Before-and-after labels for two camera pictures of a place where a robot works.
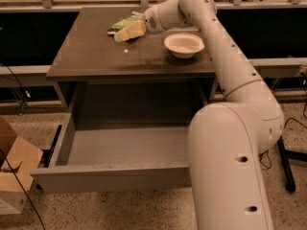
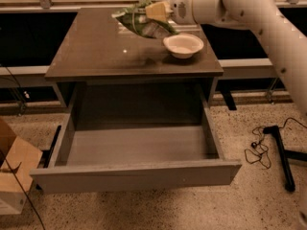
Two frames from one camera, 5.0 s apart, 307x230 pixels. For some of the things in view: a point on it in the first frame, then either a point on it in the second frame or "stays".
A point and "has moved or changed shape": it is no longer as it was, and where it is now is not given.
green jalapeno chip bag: [136, 15] has moved or changed shape
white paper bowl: [183, 45] stays
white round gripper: [152, 22] → [180, 8]
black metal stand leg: [285, 156] stays
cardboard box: [17, 159] stays
